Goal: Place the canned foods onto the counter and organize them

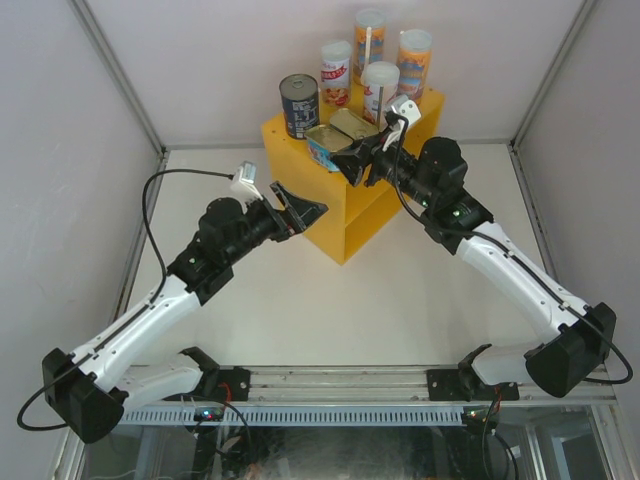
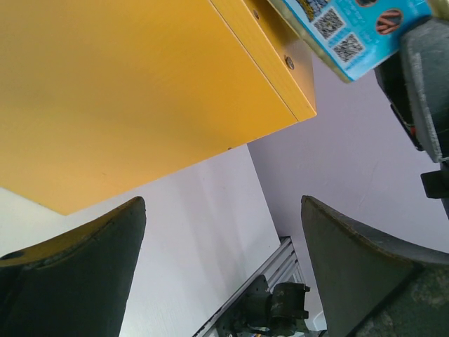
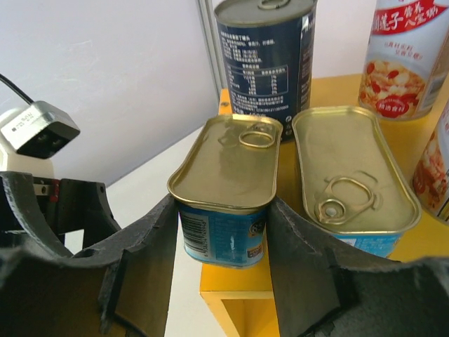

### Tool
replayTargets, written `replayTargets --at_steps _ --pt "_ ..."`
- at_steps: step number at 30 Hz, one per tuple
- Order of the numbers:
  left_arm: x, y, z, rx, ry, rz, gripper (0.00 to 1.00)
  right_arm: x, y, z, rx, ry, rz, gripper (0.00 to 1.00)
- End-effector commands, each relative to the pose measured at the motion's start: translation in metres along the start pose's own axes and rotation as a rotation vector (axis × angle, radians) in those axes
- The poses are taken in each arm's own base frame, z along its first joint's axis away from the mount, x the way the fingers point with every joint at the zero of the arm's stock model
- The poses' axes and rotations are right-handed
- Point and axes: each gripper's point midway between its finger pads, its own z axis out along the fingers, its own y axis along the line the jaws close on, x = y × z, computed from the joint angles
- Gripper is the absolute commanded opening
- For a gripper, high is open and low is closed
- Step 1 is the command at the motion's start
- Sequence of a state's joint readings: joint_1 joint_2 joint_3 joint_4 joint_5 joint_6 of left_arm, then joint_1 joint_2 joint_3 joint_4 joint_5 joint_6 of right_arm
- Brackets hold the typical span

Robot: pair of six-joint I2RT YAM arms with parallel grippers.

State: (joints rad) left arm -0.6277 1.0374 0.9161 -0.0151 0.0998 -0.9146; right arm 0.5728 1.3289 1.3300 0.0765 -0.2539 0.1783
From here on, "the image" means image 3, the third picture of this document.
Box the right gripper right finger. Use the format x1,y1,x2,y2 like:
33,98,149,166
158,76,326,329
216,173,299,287
268,198,448,336

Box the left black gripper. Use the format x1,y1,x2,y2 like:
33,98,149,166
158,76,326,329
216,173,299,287
1,171,121,258

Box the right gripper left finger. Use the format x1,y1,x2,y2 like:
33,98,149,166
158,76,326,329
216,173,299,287
1,196,177,336

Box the gold tin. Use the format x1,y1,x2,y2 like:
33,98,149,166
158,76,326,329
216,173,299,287
292,106,422,258
167,114,283,268

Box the small red-white can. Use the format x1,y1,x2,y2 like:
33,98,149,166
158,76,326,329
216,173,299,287
358,0,448,120
413,103,449,224

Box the round tomato tin can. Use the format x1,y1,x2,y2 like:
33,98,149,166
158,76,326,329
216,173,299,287
214,0,317,141

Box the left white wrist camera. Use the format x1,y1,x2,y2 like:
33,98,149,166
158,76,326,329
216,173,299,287
1,101,80,178

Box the left black camera cable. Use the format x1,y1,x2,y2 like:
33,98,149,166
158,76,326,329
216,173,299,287
0,73,34,106

